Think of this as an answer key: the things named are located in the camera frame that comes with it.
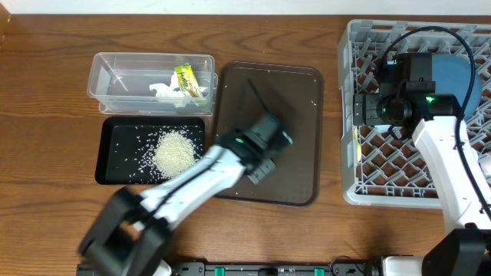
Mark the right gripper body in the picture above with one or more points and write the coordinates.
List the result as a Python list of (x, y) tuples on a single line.
[(370, 104)]

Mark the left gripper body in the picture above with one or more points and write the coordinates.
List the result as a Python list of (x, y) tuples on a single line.
[(268, 169)]

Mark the cream plastic spoon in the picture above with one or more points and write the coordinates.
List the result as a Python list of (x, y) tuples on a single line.
[(359, 148)]

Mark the white rice pile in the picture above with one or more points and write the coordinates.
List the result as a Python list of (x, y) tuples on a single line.
[(174, 154)]

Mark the dark blue plate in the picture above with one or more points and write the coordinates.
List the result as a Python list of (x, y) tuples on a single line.
[(452, 76)]

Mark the yellow green snack wrapper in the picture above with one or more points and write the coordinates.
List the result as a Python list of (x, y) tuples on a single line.
[(187, 81)]

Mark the white tissue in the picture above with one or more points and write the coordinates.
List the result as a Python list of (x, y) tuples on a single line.
[(172, 91)]

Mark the light blue rice bowl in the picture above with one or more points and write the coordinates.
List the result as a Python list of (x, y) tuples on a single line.
[(383, 128)]

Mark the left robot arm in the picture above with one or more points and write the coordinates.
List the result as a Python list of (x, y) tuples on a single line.
[(132, 233)]

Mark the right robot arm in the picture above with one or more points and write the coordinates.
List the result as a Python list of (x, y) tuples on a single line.
[(429, 96)]

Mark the grey dishwasher rack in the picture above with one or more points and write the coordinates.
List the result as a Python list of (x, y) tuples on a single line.
[(392, 171)]

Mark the dark brown serving tray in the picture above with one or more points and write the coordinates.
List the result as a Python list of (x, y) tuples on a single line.
[(294, 95)]

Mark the black plastic bin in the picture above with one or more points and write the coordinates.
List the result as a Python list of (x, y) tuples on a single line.
[(128, 144)]

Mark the clear plastic bin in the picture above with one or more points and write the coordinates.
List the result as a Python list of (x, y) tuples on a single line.
[(120, 82)]

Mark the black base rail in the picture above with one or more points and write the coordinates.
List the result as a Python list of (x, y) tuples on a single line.
[(201, 269)]

